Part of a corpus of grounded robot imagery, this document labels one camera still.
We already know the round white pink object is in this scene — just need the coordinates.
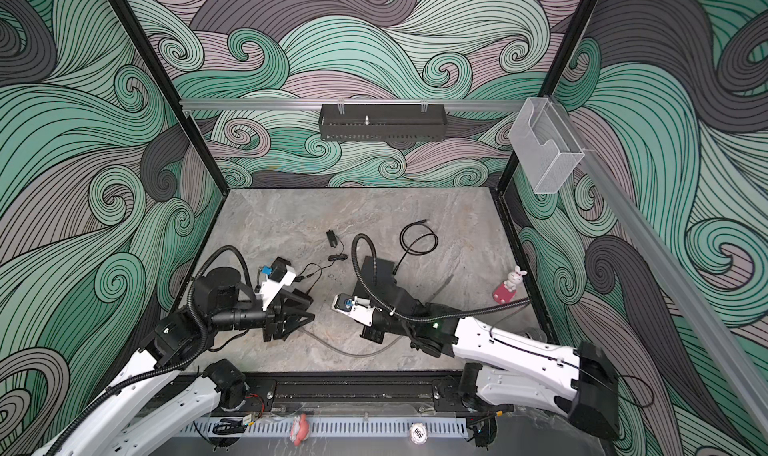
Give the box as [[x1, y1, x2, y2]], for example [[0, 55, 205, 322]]
[[409, 423, 428, 446]]

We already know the large black network switch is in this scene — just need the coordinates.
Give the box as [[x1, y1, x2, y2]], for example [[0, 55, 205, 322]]
[[353, 274, 416, 316]]

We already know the coiled black cable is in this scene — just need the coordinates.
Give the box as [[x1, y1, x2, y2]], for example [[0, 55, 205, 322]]
[[391, 218, 440, 277]]

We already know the grey ethernet cable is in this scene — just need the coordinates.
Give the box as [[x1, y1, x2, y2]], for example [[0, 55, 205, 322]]
[[428, 274, 456, 304], [298, 326, 409, 359]]

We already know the pink toy on duct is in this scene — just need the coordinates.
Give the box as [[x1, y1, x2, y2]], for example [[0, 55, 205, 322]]
[[289, 414, 310, 447]]

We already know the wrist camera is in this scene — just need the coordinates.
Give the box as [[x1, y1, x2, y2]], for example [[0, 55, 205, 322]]
[[332, 294, 375, 327], [257, 265, 297, 311]]

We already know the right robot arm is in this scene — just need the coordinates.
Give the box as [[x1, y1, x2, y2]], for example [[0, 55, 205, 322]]
[[334, 234, 620, 441]]

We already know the black adapter with bundled cable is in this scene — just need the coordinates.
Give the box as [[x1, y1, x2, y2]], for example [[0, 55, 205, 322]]
[[326, 230, 348, 263]]

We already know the clear acrylic wall box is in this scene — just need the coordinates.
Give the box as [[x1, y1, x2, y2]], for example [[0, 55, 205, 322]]
[[509, 98, 584, 195]]

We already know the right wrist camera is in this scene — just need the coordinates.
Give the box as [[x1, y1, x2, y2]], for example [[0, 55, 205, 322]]
[[332, 294, 375, 327]]

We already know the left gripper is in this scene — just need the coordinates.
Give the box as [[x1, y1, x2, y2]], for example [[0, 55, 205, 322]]
[[213, 290, 316, 343]]

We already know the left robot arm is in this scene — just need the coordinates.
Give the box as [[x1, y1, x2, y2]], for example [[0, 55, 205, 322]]
[[37, 245, 315, 455]]

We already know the black perforated wall tray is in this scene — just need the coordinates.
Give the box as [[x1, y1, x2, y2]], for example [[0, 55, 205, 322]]
[[318, 103, 448, 144]]

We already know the pink bunny figurine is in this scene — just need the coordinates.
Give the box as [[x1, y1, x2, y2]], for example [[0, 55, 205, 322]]
[[492, 266, 528, 305]]

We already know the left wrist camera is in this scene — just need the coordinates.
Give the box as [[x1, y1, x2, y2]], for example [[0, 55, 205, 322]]
[[257, 265, 297, 311]]

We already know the white slotted cable duct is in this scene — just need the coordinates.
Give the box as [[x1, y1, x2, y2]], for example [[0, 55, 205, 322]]
[[178, 416, 469, 440]]

